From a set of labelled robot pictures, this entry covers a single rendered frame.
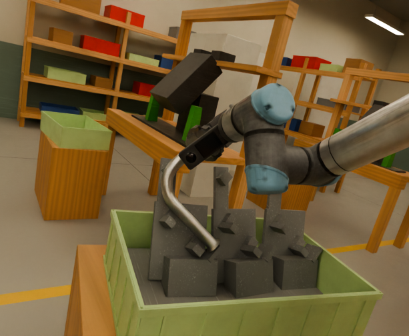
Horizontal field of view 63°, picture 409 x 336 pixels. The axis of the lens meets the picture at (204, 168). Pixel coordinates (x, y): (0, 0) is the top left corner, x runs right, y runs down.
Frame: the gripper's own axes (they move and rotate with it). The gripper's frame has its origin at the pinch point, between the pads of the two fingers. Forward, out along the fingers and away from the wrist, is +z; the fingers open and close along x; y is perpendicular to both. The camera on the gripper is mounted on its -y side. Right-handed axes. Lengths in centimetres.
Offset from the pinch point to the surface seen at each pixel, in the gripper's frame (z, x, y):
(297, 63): 377, -37, 484
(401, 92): 546, -338, 996
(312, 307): -17.7, -43.0, -8.8
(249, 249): 0.6, -31.1, -4.1
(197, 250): -0.2, -20.3, -15.7
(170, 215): 3.4, -9.7, -14.5
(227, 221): 1.2, -21.2, -3.8
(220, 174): 1.2, -10.3, 3.4
